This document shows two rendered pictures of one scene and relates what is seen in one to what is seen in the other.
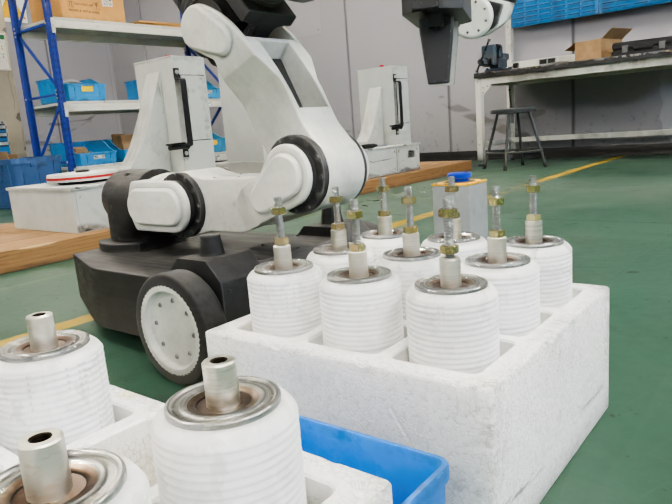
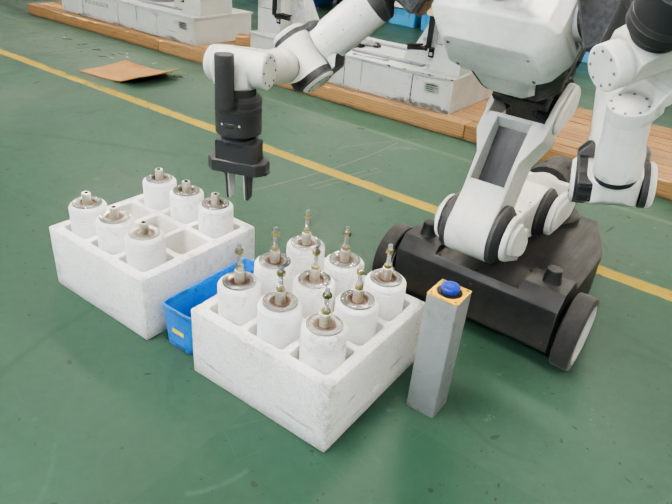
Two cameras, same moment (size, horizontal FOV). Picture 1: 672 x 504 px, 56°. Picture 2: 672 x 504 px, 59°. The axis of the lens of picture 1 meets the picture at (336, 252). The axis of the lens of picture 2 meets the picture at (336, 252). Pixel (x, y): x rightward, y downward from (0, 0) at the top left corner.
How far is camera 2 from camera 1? 1.53 m
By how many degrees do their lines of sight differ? 80
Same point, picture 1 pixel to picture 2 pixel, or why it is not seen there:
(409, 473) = not seen: hidden behind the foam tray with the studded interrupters
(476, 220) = (431, 322)
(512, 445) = (205, 343)
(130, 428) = (205, 239)
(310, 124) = (467, 192)
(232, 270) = (412, 247)
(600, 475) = (246, 421)
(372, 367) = not seen: hidden behind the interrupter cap
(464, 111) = not seen: outside the picture
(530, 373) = (220, 333)
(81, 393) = (203, 220)
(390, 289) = (258, 271)
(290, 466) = (132, 253)
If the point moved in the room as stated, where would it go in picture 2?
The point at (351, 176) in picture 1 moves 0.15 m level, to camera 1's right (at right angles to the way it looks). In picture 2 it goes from (468, 243) to (484, 278)
